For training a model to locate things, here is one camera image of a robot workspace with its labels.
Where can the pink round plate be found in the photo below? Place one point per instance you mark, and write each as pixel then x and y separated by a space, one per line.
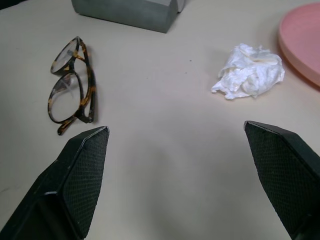
pixel 305 37

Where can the crumpled white tissue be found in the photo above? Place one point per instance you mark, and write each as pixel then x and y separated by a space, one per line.
pixel 250 70

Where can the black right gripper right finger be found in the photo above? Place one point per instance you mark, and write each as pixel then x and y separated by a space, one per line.
pixel 287 170

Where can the grey glasses case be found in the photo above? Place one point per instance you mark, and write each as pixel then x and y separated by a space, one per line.
pixel 125 12

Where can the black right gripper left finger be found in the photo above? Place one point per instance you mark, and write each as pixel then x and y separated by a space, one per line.
pixel 57 190

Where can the tortoiseshell eyeglasses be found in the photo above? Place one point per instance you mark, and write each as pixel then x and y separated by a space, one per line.
pixel 91 82

